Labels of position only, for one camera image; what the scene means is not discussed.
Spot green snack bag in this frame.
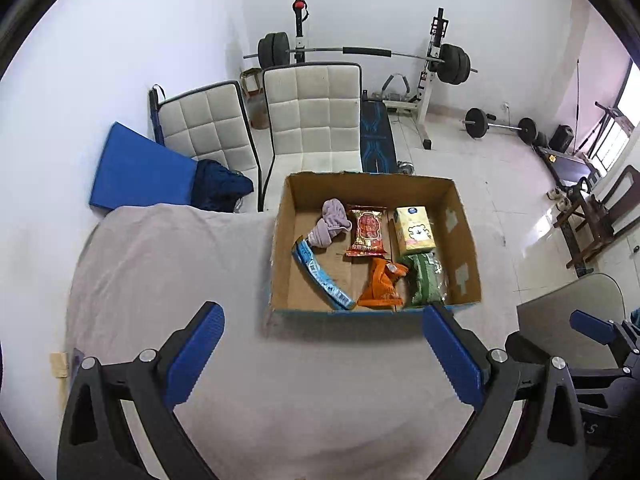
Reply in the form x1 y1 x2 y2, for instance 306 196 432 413
399 249 448 309

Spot orange snack bag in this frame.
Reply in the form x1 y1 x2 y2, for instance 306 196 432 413
357 257 408 311

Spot yellow Vinda tissue pack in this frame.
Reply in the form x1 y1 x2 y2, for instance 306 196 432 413
393 206 436 256

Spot blue white wrapper pack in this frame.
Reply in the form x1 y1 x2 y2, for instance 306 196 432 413
292 237 356 311

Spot red floral snack pack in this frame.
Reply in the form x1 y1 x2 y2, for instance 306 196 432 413
345 206 387 258

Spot lilac cloth towel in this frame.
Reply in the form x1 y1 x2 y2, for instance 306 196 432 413
306 198 352 249

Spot grey upholstered chair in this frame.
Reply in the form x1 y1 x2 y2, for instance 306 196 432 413
516 273 626 368

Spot dark wooden chair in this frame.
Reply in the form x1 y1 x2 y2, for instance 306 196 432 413
553 165 639 278

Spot white table cloth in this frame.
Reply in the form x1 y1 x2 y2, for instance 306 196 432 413
62 202 522 480

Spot dark blue garment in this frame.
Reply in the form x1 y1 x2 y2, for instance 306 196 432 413
190 159 254 212

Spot cardboard box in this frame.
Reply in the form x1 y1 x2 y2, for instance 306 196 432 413
269 172 482 315

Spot blue foam mat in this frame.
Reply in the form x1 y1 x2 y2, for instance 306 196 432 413
89 122 196 210

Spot floor barbell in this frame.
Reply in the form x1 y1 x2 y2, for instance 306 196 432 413
462 107 538 145

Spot black blue bench pad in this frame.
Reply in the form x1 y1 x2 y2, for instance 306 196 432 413
360 100 398 174

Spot white quilted chair left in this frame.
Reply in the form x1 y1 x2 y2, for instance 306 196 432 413
149 80 262 193

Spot white quilted chair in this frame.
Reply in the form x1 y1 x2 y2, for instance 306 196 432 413
149 80 262 193
262 62 362 210

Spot white weight bench rack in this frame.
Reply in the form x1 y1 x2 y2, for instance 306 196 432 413
381 8 448 150

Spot barbell on rack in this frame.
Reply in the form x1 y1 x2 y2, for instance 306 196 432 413
243 32 477 84

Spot white quilted chair centre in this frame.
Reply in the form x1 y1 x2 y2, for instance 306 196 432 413
262 62 362 210

